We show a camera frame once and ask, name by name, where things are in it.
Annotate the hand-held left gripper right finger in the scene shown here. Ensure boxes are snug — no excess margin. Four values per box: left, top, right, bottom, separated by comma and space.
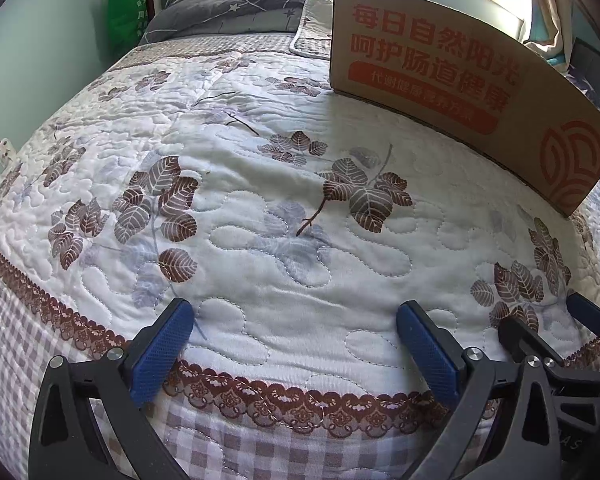
396, 301, 563, 480

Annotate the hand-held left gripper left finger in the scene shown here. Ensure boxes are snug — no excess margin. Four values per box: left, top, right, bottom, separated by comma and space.
28, 298, 196, 480

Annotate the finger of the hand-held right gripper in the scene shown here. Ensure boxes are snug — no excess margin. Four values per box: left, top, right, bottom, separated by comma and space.
566, 293, 600, 342
499, 317, 567, 369

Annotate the brown cardboard box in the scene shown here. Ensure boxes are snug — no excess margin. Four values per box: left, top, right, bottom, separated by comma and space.
328, 0, 600, 218

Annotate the floral quilted bed cover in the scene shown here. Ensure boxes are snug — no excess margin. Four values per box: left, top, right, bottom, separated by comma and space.
0, 34, 600, 480

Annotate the grey padded headboard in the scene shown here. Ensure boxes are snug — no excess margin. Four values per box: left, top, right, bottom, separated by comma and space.
570, 40, 600, 111

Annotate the beige striped curtain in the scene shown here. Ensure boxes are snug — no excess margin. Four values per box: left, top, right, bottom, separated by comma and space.
524, 0, 577, 69

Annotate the green shopping bag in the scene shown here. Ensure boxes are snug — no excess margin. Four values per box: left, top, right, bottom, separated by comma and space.
107, 0, 149, 59

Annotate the folded floral quilt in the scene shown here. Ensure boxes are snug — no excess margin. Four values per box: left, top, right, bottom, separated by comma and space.
289, 0, 336, 61

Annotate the grey star-print pillow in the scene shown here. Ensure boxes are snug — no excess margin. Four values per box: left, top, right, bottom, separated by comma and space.
139, 0, 338, 47

